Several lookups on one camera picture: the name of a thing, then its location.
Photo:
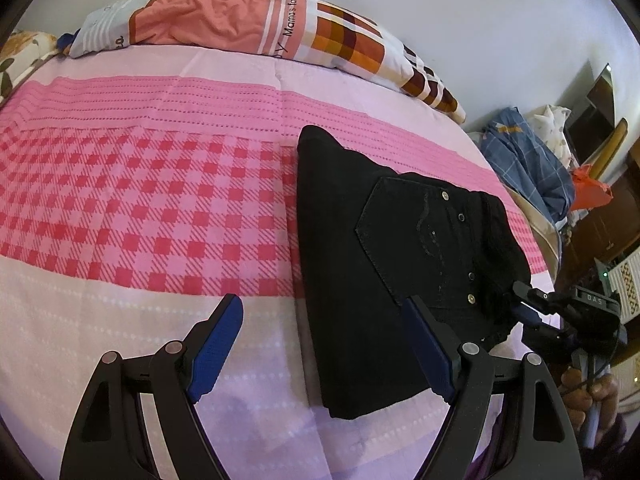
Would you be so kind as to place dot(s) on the small blue cloth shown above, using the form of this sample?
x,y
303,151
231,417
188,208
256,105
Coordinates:
x,y
66,41

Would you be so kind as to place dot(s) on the brown wooden cabinet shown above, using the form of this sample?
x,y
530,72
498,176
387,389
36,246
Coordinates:
x,y
610,230

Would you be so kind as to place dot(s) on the black pants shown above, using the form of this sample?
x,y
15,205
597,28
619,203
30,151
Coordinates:
x,y
375,260

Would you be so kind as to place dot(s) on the orange plaid pillow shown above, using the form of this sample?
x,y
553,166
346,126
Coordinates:
x,y
225,20

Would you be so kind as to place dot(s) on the blue plaid cloth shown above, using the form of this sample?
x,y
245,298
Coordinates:
x,y
525,160

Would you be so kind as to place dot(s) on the floral pillow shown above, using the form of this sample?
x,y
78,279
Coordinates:
x,y
20,55

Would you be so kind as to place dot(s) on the dark framed panel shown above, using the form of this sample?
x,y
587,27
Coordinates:
x,y
595,110

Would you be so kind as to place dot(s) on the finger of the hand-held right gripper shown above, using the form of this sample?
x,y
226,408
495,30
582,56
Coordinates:
x,y
527,316
530,292

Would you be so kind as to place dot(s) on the orange plastic bag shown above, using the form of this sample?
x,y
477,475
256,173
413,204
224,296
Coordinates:
x,y
590,187

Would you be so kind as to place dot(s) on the pink checked bed sheet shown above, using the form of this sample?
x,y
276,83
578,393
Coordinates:
x,y
150,210

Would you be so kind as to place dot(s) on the white floral cloth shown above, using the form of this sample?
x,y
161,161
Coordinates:
x,y
552,125

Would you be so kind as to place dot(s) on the white lattice basket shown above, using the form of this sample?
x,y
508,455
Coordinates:
x,y
627,280

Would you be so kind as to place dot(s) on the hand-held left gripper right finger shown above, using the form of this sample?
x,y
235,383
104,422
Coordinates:
x,y
430,355

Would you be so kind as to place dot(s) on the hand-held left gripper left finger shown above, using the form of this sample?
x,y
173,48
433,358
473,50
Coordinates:
x,y
215,355

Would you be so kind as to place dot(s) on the person's right hand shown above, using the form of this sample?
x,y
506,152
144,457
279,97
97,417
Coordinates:
x,y
572,390

